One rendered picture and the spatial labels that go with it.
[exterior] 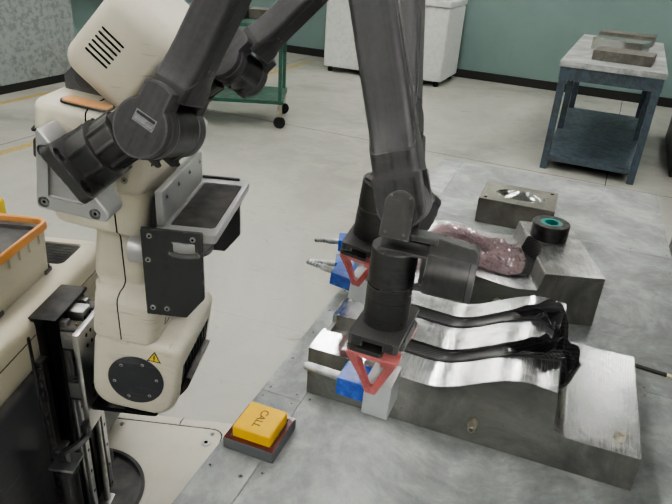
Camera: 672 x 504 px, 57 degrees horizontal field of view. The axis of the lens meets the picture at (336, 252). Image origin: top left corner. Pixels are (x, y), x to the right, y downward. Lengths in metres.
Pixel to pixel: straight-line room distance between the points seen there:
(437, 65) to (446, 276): 6.82
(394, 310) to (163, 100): 0.37
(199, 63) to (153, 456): 1.14
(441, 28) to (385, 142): 6.75
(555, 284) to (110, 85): 0.88
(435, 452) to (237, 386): 1.44
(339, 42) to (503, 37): 1.98
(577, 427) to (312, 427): 0.39
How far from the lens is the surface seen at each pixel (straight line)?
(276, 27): 1.20
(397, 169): 0.71
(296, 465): 0.94
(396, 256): 0.72
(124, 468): 1.71
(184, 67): 0.81
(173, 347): 1.16
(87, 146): 0.86
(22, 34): 6.72
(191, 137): 0.84
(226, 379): 2.37
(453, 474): 0.96
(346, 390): 0.85
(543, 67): 8.15
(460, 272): 0.72
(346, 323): 1.08
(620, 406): 1.07
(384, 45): 0.73
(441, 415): 0.99
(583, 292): 1.33
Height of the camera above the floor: 1.47
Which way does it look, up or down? 27 degrees down
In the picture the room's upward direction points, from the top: 4 degrees clockwise
